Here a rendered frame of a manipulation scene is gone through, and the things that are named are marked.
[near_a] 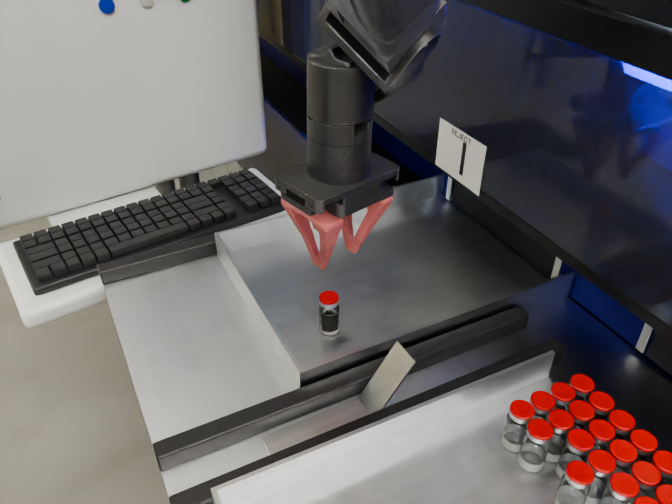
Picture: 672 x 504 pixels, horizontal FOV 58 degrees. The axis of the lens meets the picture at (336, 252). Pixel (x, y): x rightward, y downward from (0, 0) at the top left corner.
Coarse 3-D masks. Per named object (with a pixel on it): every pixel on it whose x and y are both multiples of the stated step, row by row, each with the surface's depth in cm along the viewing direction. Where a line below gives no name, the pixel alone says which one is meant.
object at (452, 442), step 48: (480, 384) 56; (528, 384) 60; (384, 432) 53; (432, 432) 55; (480, 432) 55; (240, 480) 48; (288, 480) 50; (336, 480) 51; (384, 480) 51; (432, 480) 51; (480, 480) 51; (528, 480) 51
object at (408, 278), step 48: (432, 192) 88; (240, 240) 77; (288, 240) 80; (384, 240) 80; (432, 240) 80; (480, 240) 80; (240, 288) 70; (288, 288) 72; (336, 288) 72; (384, 288) 72; (432, 288) 72; (480, 288) 72; (528, 288) 67; (288, 336) 65; (336, 336) 65; (384, 336) 65; (432, 336) 63
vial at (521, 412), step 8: (520, 400) 52; (512, 408) 52; (520, 408) 52; (528, 408) 52; (512, 416) 52; (520, 416) 51; (528, 416) 51; (504, 424) 53; (512, 424) 52; (520, 424) 52; (504, 432) 53; (512, 432) 52; (520, 432) 52; (504, 440) 53; (512, 440) 53; (520, 440) 52; (512, 448) 53
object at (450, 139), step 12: (444, 120) 70; (444, 132) 71; (456, 132) 68; (444, 144) 71; (456, 144) 69; (468, 144) 67; (480, 144) 65; (444, 156) 72; (456, 156) 70; (468, 156) 68; (480, 156) 66; (444, 168) 73; (456, 168) 70; (468, 168) 68; (480, 168) 66; (468, 180) 69; (480, 180) 67
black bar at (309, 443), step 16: (528, 352) 61; (544, 352) 61; (560, 352) 61; (480, 368) 59; (496, 368) 59; (448, 384) 57; (464, 384) 57; (416, 400) 56; (368, 416) 54; (384, 416) 54; (336, 432) 53; (288, 448) 52; (304, 448) 52; (256, 464) 50; (208, 480) 49; (224, 480) 49; (176, 496) 48; (192, 496) 48; (208, 496) 48
